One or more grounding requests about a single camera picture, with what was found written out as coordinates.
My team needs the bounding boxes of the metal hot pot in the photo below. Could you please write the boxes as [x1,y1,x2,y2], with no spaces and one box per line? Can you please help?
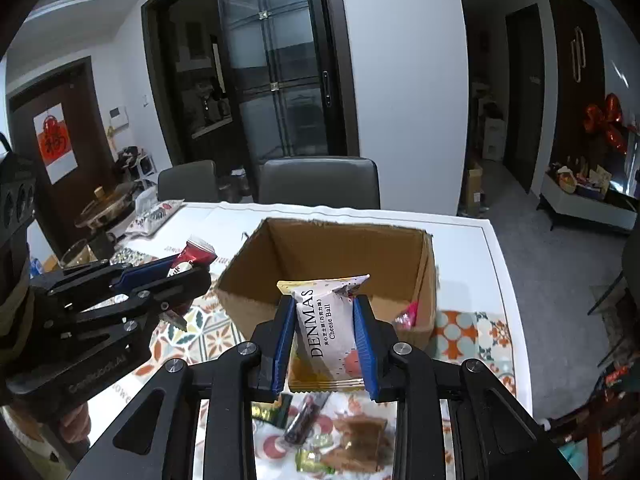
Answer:
[75,182,138,231]

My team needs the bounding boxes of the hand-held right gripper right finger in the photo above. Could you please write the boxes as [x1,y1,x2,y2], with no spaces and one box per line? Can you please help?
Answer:
[352,295,581,480]

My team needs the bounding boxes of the green gold snack packet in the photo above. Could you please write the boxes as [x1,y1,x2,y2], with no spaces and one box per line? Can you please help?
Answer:
[251,392,293,426]

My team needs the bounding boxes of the green yellow candy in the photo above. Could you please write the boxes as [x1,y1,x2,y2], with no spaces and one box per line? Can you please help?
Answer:
[295,447,336,473]

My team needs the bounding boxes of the person's left hand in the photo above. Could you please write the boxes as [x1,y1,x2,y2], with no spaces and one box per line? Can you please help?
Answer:
[55,400,93,461]

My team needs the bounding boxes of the glass bowl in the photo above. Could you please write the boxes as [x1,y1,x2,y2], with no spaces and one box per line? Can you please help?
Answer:
[59,237,101,268]

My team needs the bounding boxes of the red snack packet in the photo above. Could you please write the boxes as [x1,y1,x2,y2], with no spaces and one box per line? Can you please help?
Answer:
[160,237,218,331]

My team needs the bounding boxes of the brown carton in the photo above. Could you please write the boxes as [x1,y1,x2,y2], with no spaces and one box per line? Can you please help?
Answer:
[462,160,485,216]

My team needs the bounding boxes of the white low cabinet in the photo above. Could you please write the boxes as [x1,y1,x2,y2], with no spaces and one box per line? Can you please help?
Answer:
[539,172,638,233]

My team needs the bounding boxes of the dark interior door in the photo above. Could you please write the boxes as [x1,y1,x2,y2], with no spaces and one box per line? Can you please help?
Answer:
[505,4,546,193]

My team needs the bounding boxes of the grey dining chair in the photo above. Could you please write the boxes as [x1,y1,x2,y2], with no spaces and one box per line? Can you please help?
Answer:
[257,156,381,210]
[156,160,219,203]

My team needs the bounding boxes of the red heart balloons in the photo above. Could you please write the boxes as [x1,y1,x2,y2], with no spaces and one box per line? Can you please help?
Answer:
[584,92,640,156]

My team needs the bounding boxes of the cardboard box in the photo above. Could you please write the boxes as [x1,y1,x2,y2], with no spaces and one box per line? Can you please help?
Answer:
[214,217,437,356]

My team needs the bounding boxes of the patterned tablecloth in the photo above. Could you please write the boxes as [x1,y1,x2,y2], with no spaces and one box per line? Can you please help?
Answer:
[30,201,536,480]

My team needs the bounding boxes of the dark side chair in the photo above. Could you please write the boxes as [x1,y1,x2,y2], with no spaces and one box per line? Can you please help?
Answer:
[587,232,640,371]

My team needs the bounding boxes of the white storage rack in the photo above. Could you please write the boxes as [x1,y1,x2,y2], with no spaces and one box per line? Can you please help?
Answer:
[112,147,156,186]

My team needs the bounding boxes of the white snack packet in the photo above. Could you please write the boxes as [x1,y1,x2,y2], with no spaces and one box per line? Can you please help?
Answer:
[276,274,371,393]

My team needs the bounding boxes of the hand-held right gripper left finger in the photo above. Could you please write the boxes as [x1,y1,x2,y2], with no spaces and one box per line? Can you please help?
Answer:
[67,296,297,480]

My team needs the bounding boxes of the white printed snack bag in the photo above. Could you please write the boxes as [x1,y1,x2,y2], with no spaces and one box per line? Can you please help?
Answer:
[124,199,186,238]

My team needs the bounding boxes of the red paper door decoration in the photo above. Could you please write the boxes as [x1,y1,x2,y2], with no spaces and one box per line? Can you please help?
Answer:
[33,102,77,185]

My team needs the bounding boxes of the pink candy packet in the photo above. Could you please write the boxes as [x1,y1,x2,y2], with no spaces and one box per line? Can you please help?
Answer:
[395,301,421,331]

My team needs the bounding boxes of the person's left forearm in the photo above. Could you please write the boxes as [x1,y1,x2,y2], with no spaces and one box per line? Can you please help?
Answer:
[0,405,71,480]

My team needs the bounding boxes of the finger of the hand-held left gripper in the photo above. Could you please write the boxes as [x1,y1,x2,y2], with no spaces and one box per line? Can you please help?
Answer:
[30,254,183,306]
[47,266,212,342]

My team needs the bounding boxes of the brown entrance door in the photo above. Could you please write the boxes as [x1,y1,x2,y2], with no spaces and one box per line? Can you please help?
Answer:
[7,57,117,256]

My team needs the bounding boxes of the brown snack packet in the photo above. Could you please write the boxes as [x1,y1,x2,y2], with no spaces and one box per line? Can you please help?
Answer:
[320,435,396,473]
[332,412,390,442]

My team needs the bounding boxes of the orange wooden chair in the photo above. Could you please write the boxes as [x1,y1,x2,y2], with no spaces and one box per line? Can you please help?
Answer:
[575,390,640,480]

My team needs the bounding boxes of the dark stick snack packet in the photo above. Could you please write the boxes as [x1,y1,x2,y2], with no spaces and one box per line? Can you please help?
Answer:
[284,392,333,445]

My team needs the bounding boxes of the white carton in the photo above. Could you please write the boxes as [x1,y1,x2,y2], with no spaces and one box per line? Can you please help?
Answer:
[482,115,506,161]

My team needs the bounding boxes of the goods pile on cabinet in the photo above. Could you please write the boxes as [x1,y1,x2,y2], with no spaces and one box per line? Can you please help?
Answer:
[547,160,613,196]

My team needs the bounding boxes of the glass sliding door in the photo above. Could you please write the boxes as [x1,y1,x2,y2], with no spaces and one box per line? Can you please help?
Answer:
[215,0,335,196]

